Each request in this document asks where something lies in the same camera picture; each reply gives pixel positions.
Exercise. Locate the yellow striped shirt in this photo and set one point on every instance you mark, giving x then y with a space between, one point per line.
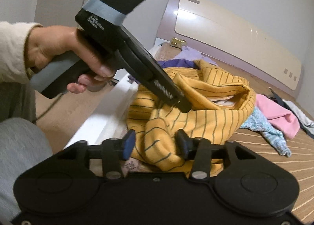
221 103

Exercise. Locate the purple garment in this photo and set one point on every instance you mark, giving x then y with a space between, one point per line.
178 63

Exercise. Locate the gold foil packet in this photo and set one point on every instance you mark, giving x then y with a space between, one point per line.
177 43

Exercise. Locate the white grey navy garment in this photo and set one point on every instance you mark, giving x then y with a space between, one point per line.
306 124

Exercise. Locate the cream sleeved left forearm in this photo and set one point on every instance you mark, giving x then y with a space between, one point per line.
13 38

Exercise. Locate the grey trouser leg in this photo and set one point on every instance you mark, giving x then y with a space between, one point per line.
23 144

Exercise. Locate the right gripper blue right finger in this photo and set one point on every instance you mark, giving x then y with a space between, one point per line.
185 145

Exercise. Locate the person's left hand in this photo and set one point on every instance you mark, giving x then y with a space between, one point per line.
44 43

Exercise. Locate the bamboo bed mat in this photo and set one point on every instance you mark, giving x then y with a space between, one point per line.
300 164

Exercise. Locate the pink sweater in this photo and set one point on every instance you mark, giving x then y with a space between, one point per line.
279 117

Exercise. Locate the lilac garment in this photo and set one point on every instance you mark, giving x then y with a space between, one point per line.
188 53

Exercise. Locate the white bed frame edge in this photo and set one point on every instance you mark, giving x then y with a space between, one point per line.
109 118

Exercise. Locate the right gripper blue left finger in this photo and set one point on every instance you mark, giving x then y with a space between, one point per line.
128 143

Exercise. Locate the cream bed headboard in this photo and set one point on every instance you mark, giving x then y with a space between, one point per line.
221 34

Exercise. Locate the light blue knit garment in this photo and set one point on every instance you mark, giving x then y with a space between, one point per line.
257 122

